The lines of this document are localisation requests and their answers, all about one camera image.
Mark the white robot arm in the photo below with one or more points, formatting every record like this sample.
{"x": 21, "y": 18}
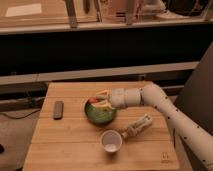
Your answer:
{"x": 197, "y": 139}

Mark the dark rectangular block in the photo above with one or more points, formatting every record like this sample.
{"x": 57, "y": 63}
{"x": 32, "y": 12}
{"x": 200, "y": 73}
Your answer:
{"x": 58, "y": 110}

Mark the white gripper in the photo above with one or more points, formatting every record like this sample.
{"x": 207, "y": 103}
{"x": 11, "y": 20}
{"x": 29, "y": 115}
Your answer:
{"x": 119, "y": 98}

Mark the dark panel at right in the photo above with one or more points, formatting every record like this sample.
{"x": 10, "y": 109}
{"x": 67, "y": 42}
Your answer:
{"x": 196, "y": 98}

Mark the red pepper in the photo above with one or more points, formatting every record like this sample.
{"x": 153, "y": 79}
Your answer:
{"x": 93, "y": 100}

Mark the wooden table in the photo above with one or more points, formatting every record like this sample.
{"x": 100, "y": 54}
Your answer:
{"x": 73, "y": 143}

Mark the green bowl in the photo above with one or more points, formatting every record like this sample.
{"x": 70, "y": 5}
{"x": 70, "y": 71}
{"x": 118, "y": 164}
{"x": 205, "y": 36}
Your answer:
{"x": 99, "y": 116}

